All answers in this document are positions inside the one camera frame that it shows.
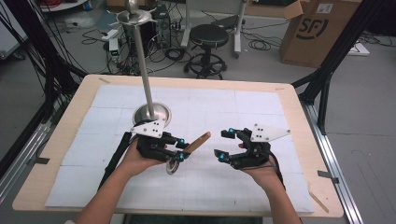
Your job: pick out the white flat device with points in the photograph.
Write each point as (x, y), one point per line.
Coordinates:
(358, 49)

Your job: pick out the white power strip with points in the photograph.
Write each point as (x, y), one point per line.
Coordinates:
(109, 34)

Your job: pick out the person's dark clothing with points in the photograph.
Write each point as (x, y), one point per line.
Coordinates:
(193, 219)

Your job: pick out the open cardboard box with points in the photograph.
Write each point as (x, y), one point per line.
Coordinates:
(280, 9)

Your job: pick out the thin wooden stick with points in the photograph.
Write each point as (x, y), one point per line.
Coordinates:
(319, 202)

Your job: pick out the white metal stand frame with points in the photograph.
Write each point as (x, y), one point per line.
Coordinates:
(238, 28)

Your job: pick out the black tape piece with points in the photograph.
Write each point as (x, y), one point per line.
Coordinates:
(42, 160)

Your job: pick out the large cardboard box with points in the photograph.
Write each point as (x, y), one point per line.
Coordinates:
(314, 34)

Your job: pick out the grey tape piece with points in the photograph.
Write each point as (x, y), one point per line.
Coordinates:
(327, 175)

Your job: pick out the white round tabletop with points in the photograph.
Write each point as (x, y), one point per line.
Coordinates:
(62, 4)

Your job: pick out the black computer tower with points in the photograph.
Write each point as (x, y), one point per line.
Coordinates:
(162, 28)

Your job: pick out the white device with green display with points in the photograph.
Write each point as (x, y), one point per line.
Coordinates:
(114, 46)

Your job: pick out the black round stool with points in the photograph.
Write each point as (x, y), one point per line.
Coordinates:
(208, 35)

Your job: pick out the white grid mat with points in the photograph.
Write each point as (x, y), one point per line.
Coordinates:
(218, 112)

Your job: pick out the person's left hand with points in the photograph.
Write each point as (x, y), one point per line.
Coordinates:
(134, 163)

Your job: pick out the black flat device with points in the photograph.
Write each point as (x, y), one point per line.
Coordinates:
(225, 21)

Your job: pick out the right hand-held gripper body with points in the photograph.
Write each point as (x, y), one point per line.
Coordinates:
(258, 149)

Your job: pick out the person's right hand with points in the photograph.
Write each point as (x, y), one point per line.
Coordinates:
(267, 177)

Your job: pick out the silver aluminium rail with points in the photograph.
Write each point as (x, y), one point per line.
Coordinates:
(336, 161)
(21, 161)

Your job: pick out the black metal frame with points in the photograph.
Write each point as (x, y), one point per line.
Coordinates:
(330, 59)
(49, 77)

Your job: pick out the metal stand with round base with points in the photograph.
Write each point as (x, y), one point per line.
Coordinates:
(144, 68)

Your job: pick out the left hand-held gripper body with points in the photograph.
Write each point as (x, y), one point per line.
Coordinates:
(152, 146)

